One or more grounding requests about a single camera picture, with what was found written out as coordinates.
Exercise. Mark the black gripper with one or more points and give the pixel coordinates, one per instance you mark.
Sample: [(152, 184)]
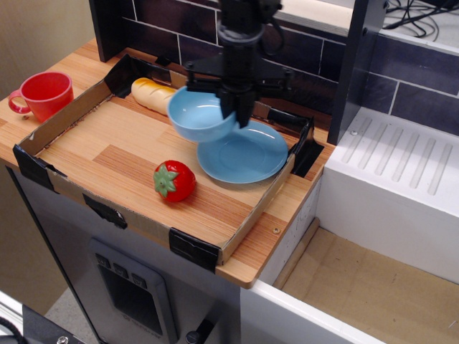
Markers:
[(238, 70)]

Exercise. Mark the light blue bowl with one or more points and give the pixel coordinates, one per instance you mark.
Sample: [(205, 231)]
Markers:
[(197, 116)]

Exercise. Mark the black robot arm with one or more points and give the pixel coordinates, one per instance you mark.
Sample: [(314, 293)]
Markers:
[(245, 16)]

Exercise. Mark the light blue plate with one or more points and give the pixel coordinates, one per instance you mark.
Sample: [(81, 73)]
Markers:
[(246, 155)]

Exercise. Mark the toy bread loaf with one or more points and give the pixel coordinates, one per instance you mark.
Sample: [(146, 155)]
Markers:
[(152, 95)]

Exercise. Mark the red toy strawberry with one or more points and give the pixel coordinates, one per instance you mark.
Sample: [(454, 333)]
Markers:
[(174, 181)]

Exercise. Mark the red plastic cup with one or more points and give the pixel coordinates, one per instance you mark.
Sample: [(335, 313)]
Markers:
[(43, 94)]

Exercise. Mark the white toy sink unit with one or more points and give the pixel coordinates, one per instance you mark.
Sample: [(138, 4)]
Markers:
[(373, 255)]

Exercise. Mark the grey toy oven front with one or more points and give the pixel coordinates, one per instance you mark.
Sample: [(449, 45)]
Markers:
[(131, 289)]

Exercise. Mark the black device bottom left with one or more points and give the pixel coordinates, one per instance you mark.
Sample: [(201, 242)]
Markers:
[(32, 328)]

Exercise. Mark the cardboard tray frame with tape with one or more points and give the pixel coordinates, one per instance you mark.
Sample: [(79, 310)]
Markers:
[(107, 147)]

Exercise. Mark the dark vertical post right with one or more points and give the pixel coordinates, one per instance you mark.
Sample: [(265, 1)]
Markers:
[(366, 22)]

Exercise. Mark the dark vertical post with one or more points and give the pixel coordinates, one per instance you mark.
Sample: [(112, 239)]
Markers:
[(108, 28), (366, 22)]

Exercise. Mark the dark vertical post left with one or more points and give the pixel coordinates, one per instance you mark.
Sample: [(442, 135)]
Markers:
[(108, 28)]

